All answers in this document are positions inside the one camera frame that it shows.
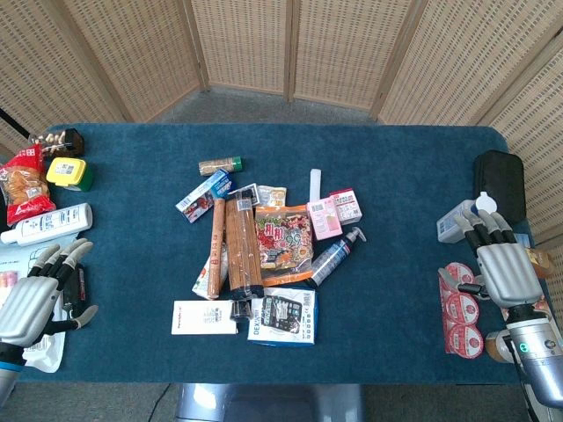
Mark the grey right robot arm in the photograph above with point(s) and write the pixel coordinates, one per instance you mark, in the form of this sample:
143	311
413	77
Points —
538	356

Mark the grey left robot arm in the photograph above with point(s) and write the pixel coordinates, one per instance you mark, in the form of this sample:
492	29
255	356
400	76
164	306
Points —
8	371

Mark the green white orange carton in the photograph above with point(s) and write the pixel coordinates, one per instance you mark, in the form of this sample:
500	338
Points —
201	279

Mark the green container yellow lid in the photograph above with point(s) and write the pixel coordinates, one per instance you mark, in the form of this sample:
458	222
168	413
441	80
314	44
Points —
70	172

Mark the red cup multipack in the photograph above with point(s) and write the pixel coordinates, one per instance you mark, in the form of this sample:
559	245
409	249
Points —
462	325

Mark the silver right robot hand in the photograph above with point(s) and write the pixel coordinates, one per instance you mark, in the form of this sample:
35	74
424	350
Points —
508	272

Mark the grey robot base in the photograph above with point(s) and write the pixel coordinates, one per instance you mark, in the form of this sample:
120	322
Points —
268	402

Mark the red snack bag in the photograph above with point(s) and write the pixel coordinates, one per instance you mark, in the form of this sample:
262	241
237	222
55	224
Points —
24	189

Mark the colourful grain snack bag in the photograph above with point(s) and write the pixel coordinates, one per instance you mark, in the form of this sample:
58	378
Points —
283	242

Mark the white tube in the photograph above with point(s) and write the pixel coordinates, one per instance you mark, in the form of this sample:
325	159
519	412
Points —
316	184

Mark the brown jar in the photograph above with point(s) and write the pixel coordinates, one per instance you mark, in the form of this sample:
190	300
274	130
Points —
497	347

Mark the blue white electronics pack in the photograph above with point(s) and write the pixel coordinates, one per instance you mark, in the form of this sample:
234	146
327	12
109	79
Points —
283	318

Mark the black and red pack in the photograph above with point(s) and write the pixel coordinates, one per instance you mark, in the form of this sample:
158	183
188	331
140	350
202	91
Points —
78	285

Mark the brown cardboard tube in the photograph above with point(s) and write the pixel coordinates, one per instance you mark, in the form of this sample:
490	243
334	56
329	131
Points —
216	246

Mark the white lotion bottle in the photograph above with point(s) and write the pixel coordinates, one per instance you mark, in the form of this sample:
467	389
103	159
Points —
48	224

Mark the white and blue bottle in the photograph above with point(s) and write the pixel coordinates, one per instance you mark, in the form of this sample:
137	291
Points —
448	226

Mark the dark pump bottle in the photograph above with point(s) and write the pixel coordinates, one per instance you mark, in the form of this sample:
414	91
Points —
332	257

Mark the white printed paper sheet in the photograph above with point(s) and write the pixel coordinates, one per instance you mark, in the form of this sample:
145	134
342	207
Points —
17	259

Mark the spice bottle green cap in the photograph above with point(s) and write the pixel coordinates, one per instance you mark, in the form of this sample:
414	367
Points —
220	166

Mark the small black cylinder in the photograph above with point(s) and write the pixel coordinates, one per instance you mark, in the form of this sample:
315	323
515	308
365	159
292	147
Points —
241	310

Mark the small red and white box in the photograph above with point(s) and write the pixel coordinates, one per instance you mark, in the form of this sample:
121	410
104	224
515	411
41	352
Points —
348	207

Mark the blue table cloth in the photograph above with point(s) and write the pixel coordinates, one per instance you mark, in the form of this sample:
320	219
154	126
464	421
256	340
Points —
396	176

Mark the black case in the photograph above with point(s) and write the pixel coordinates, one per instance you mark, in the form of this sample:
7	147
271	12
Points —
501	180

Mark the woven bamboo folding screen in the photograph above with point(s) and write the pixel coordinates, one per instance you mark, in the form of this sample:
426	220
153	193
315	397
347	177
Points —
242	44

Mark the blue white toothpaste box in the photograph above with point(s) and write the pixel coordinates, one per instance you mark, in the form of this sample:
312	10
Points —
204	195

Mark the pink box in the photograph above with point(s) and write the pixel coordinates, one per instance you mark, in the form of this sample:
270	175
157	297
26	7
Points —
324	220

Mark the white plastic pouch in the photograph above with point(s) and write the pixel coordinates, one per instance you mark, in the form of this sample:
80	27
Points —
44	354

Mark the white Snowhite box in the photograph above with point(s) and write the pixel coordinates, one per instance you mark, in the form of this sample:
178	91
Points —
202	317

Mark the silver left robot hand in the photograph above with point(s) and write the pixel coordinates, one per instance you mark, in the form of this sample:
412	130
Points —
31	303

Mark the small beige packet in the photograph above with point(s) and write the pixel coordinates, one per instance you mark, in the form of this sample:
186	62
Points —
272	195

